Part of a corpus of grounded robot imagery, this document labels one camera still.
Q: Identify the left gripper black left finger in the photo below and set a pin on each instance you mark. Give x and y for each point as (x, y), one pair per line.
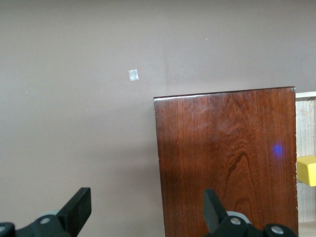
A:
(74, 209)

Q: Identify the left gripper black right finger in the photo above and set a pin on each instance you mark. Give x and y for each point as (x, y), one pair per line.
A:
(217, 217)

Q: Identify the yellow cube block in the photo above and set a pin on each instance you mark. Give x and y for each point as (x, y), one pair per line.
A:
(307, 170)

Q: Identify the dark brown wooden cabinet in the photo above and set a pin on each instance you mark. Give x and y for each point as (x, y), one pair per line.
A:
(209, 148)

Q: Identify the small clear tape piece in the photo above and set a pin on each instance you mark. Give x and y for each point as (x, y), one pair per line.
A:
(133, 75)

